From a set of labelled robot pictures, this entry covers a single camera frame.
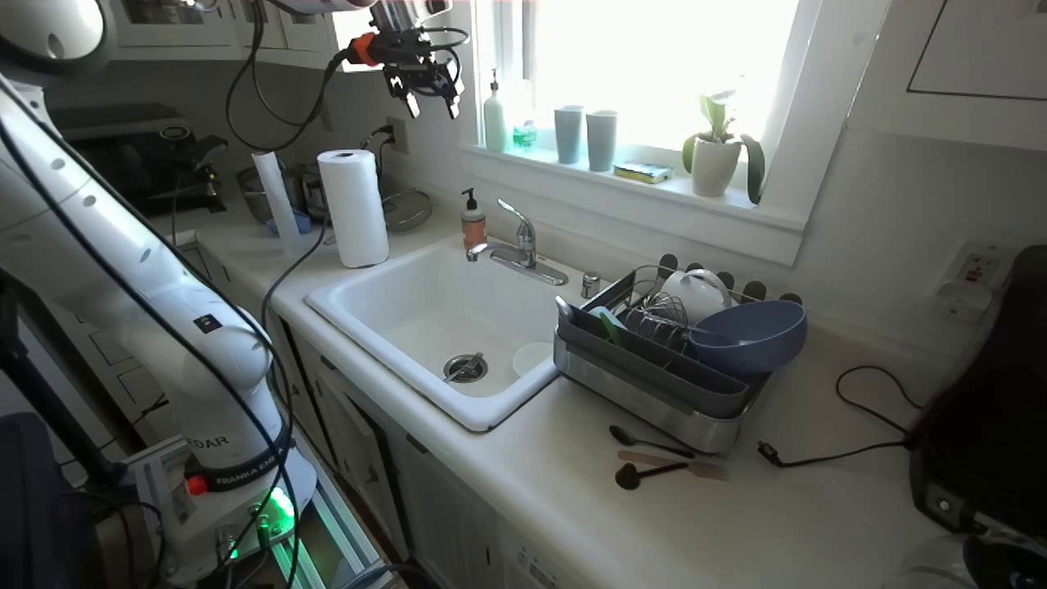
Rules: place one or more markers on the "white paper towel roll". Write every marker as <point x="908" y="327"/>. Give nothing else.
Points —
<point x="353" y="206"/>

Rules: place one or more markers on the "white wall outlet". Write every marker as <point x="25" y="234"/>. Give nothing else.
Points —
<point x="977" y="271"/>

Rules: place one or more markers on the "black stove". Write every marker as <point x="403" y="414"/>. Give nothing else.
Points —
<point x="141" y="165"/>

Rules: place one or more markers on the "green sponge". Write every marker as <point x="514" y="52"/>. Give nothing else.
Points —
<point x="642" y="172"/>

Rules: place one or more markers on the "grey dish rack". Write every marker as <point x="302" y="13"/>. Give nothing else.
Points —
<point x="642" y="387"/>

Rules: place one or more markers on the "white tall tube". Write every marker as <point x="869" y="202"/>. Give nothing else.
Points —
<point x="277" y="196"/>

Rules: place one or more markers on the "large black appliance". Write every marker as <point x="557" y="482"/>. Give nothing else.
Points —
<point x="981" y="414"/>

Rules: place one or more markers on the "black spoon utensil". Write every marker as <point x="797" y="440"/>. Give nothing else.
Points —
<point x="676" y="460"/>

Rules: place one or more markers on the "slim black spoon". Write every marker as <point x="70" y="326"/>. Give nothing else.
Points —
<point x="642" y="441"/>

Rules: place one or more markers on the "white ceramic sink basin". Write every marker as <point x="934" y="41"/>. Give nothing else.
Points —
<point x="414" y="305"/>

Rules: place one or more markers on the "robot base stand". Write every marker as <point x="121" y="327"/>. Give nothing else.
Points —
<point x="218" y="524"/>

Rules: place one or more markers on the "small teal glass jar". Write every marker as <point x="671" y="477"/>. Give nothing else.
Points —
<point x="523" y="136"/>

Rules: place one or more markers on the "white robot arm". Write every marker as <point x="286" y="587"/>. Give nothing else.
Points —
<point x="141" y="271"/>

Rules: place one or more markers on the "white lower cabinet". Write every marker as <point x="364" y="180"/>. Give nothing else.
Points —
<point x="436" y="512"/>

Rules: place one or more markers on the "blue bowl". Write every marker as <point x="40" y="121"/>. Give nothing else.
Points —
<point x="753" y="337"/>

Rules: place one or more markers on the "white plant pot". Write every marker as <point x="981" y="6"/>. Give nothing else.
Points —
<point x="713" y="165"/>

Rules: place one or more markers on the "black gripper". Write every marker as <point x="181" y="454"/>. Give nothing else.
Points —
<point x="418" y="50"/>

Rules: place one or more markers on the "green potted plant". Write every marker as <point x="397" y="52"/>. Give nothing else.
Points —
<point x="716" y="115"/>

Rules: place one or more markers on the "black round-headed measuring spoon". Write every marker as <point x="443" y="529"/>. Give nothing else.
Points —
<point x="628" y="475"/>

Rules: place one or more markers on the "white bowl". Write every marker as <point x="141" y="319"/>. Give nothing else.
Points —
<point x="687" y="295"/>

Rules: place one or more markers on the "small metal sink sprayer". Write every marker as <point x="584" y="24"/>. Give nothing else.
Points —
<point x="589" y="284"/>

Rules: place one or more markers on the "metal sink drain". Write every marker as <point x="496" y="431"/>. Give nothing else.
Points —
<point x="464" y="367"/>

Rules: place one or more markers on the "soap pump bottle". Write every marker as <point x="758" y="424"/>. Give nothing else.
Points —
<point x="472" y="230"/>

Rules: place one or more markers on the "chrome sink faucet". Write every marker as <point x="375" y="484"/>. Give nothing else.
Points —
<point x="523" y="247"/>

